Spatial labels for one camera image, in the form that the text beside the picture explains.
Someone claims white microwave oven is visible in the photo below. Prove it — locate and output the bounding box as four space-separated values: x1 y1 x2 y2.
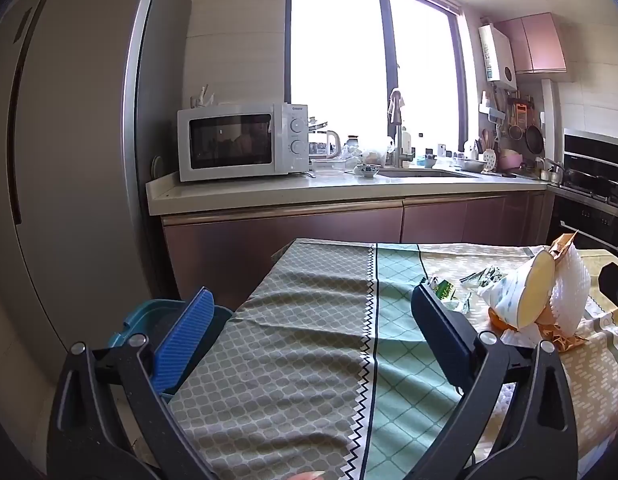
177 102 310 183

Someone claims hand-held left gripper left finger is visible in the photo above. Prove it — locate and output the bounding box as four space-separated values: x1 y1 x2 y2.
46 287 217 480

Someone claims clear plastic food container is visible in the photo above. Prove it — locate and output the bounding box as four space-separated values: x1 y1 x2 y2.
311 157 354 177

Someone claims black frying pan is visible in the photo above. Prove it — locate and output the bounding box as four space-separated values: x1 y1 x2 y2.
525 125 546 155

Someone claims white water heater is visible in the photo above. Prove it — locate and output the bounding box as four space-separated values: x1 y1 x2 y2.
478 24 518 92

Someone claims gold foil snack wrapper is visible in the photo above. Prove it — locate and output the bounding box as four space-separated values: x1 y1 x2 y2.
539 230 590 353

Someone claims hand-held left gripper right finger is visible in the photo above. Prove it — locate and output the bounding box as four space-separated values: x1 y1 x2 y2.
404 282 580 480

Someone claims steel kitchen faucet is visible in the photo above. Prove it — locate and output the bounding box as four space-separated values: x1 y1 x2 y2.
389 90 414 168

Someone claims kitchen window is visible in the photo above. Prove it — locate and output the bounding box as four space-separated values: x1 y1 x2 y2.
286 0 470 161

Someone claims maroon kitchen counter cabinet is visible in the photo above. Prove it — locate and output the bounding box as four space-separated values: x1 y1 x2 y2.
146 170 552 306

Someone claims pink wall cabinet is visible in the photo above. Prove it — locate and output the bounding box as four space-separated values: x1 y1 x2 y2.
494 12 574 83

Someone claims patterned paper cup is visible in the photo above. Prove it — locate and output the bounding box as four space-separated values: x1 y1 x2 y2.
476 252 557 333

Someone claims patterned tablecloth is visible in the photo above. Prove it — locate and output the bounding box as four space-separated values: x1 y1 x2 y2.
166 238 618 480

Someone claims blue plastic chair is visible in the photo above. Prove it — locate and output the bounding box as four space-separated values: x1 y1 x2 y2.
108 299 234 396

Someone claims white foam fruit net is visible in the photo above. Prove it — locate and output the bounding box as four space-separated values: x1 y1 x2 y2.
549 247 592 336

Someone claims black integrated stove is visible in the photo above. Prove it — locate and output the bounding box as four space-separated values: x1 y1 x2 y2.
549 129 618 261

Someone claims orange peel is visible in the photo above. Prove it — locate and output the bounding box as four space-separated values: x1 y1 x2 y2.
489 307 520 332

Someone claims grey refrigerator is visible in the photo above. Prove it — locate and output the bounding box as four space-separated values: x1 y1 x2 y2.
0 0 192 391

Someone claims green white candy wrapper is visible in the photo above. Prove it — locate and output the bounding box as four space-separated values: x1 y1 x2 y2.
461 266 504 291
426 277 472 313

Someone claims glass electric kettle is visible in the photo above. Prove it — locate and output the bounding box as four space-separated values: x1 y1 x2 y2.
308 116 342 160

